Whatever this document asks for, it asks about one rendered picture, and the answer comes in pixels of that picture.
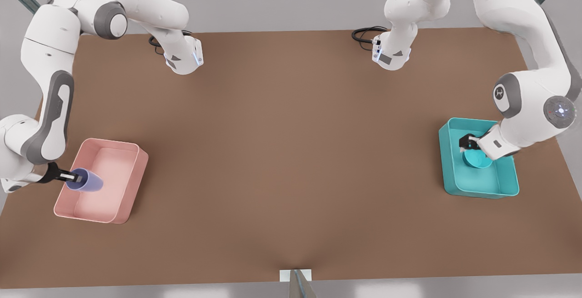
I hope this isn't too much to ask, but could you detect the purple cup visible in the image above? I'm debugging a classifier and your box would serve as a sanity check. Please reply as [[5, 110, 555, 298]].
[[65, 168, 104, 193]]

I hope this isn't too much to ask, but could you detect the teal bowl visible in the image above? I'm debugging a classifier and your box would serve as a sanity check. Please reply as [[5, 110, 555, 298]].
[[462, 148, 494, 170]]

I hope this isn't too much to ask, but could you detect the pink box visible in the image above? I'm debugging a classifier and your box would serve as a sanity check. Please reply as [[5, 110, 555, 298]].
[[54, 138, 149, 224]]

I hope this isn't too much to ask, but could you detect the teal box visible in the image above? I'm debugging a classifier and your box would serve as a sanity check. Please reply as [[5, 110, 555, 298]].
[[438, 117, 520, 198]]

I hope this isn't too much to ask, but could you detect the black cable loop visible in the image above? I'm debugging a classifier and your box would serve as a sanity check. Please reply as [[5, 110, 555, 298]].
[[149, 30, 193, 56], [351, 26, 388, 51]]

